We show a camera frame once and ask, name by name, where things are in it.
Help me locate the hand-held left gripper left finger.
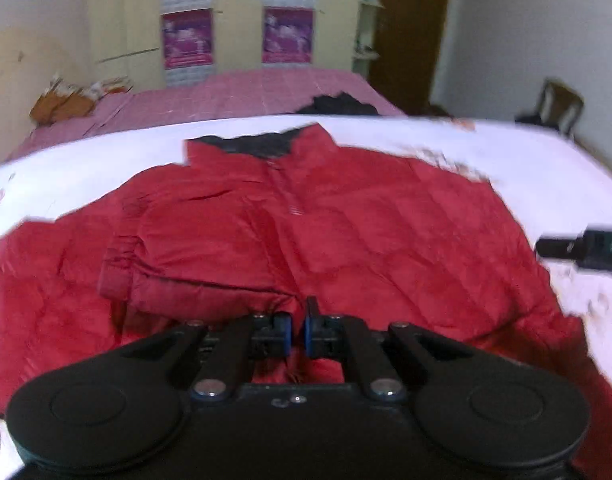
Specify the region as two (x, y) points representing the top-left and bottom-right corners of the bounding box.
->
(117, 311), (293, 403)

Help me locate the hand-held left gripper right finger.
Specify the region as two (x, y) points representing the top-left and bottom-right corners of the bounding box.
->
(304, 296), (479, 403)

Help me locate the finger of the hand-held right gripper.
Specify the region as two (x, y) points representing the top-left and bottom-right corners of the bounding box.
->
(535, 234), (585, 261)

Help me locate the red puffer jacket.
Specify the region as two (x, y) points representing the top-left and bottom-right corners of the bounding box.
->
(0, 122), (612, 480)

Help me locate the white floral bed sheet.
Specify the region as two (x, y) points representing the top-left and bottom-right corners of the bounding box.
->
(0, 114), (612, 480)

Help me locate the dark wooden chair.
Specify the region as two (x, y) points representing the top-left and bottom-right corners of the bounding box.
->
(515, 77), (585, 137)

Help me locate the black cloth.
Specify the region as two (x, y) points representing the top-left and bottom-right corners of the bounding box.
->
(293, 91), (379, 117)

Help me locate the pink checked blanket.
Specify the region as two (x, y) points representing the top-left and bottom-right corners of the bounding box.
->
(6, 67), (412, 161)

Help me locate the brown wooden door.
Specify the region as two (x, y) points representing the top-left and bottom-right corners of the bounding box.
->
(370, 0), (453, 116)

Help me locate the orange patterned pillow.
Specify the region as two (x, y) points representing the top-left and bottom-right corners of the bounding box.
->
(30, 75), (134, 126)

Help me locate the cream round headboard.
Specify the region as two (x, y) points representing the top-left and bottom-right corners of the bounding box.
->
(0, 27), (89, 168)

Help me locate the cream wall shelf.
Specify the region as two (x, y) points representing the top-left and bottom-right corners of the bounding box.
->
(352, 0), (387, 75)

